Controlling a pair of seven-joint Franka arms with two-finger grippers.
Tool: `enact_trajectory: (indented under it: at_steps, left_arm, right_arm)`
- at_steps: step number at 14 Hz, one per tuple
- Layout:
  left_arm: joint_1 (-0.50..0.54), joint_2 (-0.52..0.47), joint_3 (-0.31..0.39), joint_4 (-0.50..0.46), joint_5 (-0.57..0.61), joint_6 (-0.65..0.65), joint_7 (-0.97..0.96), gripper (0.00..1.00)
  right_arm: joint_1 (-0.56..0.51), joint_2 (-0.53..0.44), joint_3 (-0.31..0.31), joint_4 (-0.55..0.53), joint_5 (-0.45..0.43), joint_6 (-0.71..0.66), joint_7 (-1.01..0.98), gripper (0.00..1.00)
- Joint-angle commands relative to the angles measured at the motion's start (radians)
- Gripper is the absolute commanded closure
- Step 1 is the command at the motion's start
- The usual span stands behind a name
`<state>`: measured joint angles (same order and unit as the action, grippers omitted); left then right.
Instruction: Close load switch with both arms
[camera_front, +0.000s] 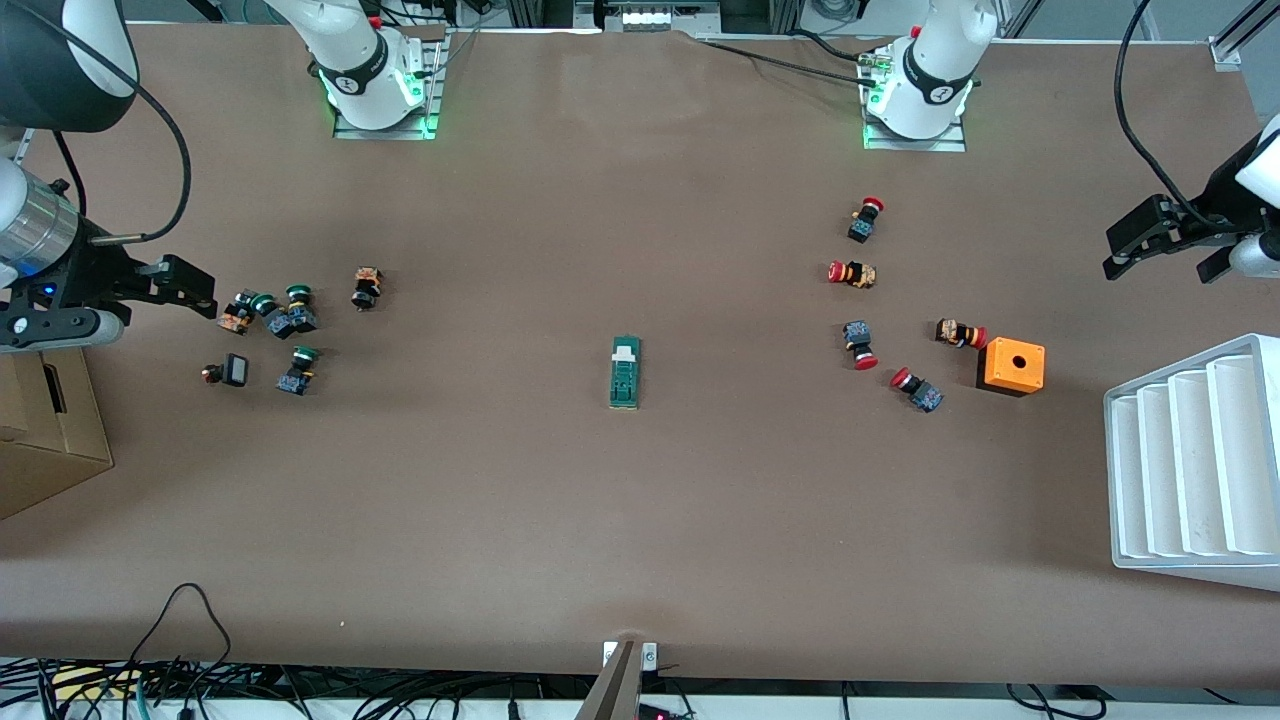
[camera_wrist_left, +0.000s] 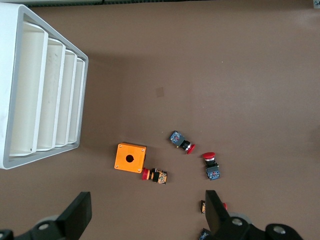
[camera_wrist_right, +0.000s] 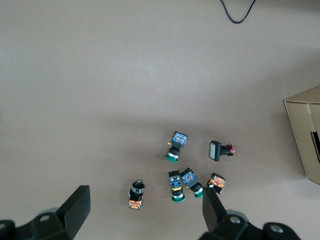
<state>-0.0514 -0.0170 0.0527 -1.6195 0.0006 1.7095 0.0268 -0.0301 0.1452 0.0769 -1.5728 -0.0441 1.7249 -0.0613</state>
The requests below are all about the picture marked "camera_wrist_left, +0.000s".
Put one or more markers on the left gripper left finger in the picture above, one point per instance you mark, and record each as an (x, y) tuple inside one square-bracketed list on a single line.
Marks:
[(75, 215)]

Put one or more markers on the red mushroom button blue block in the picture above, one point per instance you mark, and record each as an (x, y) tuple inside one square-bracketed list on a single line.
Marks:
[(203, 235), (178, 140), (212, 171)]

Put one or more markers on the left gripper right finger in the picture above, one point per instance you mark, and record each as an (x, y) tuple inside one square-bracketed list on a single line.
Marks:
[(217, 215)]

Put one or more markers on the small grey metal bracket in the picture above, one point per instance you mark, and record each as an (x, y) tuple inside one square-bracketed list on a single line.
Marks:
[(316, 3)]

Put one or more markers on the red mushroom button orange block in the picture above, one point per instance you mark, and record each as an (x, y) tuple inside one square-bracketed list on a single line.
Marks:
[(160, 177), (202, 207)]

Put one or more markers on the white stepped plastic rack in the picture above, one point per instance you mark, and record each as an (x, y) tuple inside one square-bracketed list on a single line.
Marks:
[(7, 75)]

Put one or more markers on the orange push button enclosure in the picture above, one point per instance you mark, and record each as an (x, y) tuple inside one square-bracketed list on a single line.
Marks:
[(122, 161)]

